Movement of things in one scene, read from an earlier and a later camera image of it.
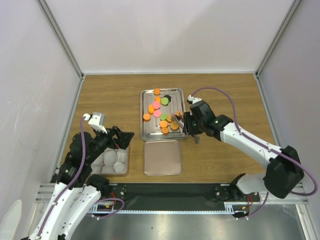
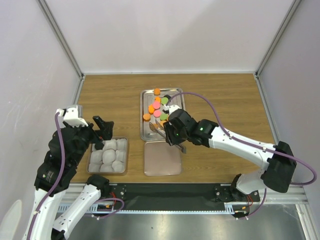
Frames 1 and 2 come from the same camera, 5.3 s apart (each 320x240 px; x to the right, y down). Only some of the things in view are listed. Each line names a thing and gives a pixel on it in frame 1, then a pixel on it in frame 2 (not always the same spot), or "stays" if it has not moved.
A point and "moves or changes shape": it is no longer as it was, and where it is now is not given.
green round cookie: (163, 116) stays
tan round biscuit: (163, 123) stays
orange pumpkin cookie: (146, 117) stays
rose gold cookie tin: (111, 161) stays
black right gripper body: (197, 126) to (173, 135)
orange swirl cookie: (157, 91) stays
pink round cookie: (156, 105) stays
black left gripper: (122, 140) to (105, 131)
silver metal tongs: (181, 122) moves or changes shape
